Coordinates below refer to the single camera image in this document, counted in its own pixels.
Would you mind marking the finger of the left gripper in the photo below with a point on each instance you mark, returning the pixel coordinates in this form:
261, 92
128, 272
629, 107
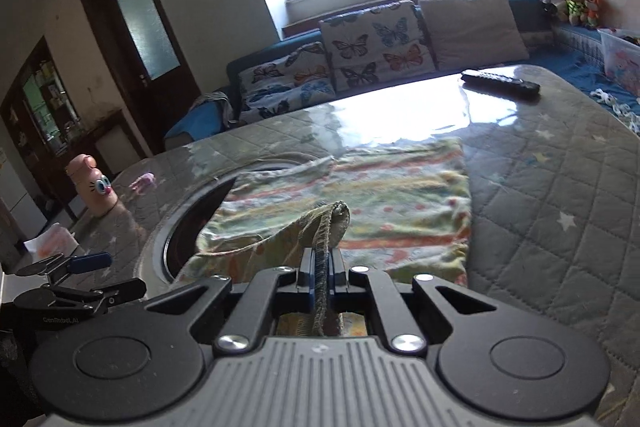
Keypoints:
108, 295
58, 267

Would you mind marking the upright butterfly print cushion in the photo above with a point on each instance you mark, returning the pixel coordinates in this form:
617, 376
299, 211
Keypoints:
379, 45

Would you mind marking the round black induction cooktop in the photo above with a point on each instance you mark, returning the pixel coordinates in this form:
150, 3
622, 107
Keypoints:
173, 242

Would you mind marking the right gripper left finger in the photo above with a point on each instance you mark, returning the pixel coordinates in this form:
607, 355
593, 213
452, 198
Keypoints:
141, 360

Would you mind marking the pink cartoon water bottle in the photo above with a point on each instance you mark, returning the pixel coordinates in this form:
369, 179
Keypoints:
93, 187

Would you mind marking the clear plastic storage box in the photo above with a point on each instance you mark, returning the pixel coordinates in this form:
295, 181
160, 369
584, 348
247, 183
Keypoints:
621, 57

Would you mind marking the brown bear plush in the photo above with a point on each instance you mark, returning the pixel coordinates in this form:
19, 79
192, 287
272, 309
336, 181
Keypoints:
576, 12

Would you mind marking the blue corner sofa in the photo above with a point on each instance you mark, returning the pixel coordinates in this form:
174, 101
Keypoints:
573, 53

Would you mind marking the grey quilted star tablecloth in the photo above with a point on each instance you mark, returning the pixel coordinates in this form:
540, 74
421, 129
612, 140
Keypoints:
555, 231

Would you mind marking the floral children's pajama garment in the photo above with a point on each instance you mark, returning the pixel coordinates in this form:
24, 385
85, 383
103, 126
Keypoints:
404, 210

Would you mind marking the dark wooden door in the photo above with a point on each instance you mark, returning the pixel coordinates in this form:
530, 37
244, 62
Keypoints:
144, 58

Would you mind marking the small pink toy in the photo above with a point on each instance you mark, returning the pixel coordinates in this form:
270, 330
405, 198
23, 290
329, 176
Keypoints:
142, 183

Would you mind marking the orange fox plush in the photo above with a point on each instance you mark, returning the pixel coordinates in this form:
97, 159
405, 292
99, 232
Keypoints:
592, 11

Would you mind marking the black remote control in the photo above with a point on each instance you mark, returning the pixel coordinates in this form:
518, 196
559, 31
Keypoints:
490, 82

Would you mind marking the blue folded blanket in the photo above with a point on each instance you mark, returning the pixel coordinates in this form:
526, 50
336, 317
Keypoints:
210, 114

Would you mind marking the pile of small clothes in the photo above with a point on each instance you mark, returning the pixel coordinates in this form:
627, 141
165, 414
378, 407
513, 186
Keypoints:
629, 117

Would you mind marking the plain beige cushion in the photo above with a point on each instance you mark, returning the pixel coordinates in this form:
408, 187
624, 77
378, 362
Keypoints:
472, 33

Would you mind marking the low butterfly print cushion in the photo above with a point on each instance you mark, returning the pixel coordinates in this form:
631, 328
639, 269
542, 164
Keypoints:
299, 80

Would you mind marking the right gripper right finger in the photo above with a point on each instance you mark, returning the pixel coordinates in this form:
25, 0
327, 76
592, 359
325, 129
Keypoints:
499, 360

